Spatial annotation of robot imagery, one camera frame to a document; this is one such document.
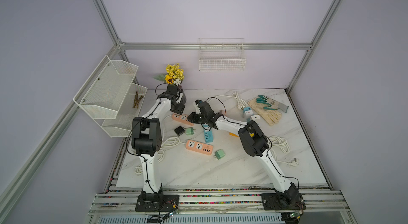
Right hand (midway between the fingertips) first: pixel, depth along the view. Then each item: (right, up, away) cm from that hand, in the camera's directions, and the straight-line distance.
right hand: (188, 119), depth 102 cm
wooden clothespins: (-32, +13, -5) cm, 34 cm away
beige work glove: (+56, +2, +4) cm, 56 cm away
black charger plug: (-5, -7, -4) cm, 9 cm away
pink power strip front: (+8, -15, -12) cm, 20 cm away
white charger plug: (+42, +2, -6) cm, 43 cm away
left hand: (-9, +7, -1) cm, 11 cm away
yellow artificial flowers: (-7, +28, -9) cm, 30 cm away
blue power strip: (+13, -9, -8) cm, 18 cm away
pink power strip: (-4, +1, 0) cm, 4 cm away
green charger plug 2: (+19, -18, -14) cm, 30 cm away
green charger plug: (+1, -7, -6) cm, 9 cm away
